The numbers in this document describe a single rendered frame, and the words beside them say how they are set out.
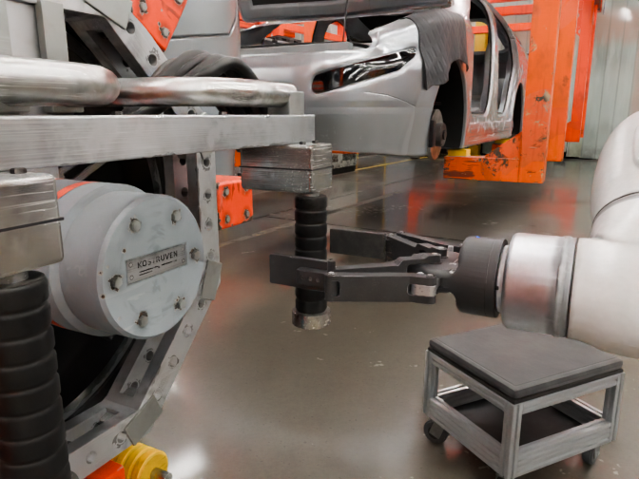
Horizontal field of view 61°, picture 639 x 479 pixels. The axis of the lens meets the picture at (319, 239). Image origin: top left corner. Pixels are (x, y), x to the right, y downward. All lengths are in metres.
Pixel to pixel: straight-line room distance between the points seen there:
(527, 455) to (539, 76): 2.85
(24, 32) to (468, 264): 0.46
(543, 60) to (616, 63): 9.35
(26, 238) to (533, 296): 0.38
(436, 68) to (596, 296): 2.80
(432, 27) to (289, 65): 0.81
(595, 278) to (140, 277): 0.37
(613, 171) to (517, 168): 3.38
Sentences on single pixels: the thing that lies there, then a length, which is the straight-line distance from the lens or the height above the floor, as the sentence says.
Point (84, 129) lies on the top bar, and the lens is 0.37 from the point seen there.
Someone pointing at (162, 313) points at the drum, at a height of 0.81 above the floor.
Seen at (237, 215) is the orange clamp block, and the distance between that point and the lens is 0.82.
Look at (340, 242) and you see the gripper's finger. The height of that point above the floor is 0.83.
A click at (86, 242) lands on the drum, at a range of 0.46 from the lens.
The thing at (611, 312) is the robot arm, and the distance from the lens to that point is 0.48.
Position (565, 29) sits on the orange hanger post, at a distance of 5.90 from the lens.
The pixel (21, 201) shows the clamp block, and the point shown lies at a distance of 0.31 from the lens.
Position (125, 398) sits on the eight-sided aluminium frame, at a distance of 0.76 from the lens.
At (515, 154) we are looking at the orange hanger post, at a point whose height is 0.71.
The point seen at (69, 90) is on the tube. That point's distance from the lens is 0.37.
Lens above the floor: 0.98
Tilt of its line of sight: 13 degrees down
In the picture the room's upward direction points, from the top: straight up
